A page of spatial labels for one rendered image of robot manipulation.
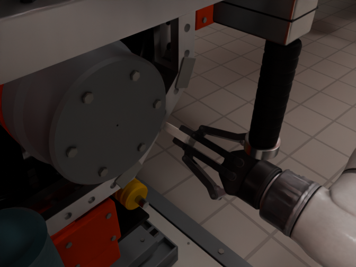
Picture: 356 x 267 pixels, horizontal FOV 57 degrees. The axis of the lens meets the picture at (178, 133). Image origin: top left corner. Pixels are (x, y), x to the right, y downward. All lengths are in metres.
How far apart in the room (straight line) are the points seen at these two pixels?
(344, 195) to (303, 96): 1.56
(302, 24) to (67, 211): 0.42
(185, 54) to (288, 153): 1.09
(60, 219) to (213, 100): 1.42
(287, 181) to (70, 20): 0.39
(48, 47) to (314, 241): 0.40
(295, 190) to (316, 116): 1.40
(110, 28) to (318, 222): 0.37
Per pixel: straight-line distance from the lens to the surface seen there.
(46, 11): 0.18
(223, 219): 1.28
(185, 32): 0.55
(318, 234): 0.48
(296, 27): 0.34
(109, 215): 0.61
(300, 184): 0.50
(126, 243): 0.96
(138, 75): 0.29
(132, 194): 0.66
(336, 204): 0.48
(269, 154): 0.42
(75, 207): 0.56
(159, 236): 1.03
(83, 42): 0.19
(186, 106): 1.81
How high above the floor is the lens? 1.03
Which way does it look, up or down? 40 degrees down
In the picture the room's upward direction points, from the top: straight up
